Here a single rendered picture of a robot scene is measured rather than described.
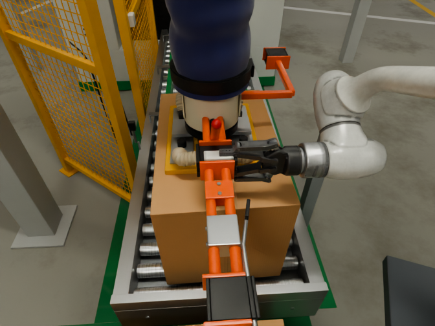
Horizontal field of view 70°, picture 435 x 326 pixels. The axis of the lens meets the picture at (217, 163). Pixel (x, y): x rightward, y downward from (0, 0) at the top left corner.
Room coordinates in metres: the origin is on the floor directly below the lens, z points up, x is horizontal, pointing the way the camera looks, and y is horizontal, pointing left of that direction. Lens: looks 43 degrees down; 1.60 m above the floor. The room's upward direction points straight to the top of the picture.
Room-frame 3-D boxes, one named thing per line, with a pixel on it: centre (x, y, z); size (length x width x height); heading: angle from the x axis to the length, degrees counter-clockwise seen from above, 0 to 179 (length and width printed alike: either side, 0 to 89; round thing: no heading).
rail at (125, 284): (1.58, 0.39, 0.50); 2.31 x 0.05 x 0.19; 4
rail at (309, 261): (1.62, -0.26, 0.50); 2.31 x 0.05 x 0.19; 4
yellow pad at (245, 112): (0.82, -0.08, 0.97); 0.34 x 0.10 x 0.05; 4
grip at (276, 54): (1.13, -0.22, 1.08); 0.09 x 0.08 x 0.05; 94
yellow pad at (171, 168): (0.81, 0.11, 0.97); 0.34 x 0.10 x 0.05; 4
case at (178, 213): (0.80, 0.00, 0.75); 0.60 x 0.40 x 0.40; 5
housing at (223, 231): (0.35, -0.01, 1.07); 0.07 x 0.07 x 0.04; 4
